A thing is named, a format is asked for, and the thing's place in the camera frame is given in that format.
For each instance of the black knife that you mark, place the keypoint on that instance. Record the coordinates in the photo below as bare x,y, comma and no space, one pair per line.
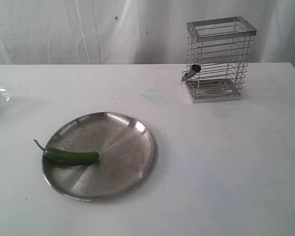
193,70

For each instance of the metal wire utensil holder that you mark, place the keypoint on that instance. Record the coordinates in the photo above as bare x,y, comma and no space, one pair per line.
221,47

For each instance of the green cucumber with stem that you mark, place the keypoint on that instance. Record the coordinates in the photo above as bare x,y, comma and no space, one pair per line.
67,157

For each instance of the round stainless steel plate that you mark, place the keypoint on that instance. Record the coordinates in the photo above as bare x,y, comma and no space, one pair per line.
126,152

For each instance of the white backdrop cloth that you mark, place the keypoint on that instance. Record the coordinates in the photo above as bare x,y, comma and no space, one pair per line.
132,31

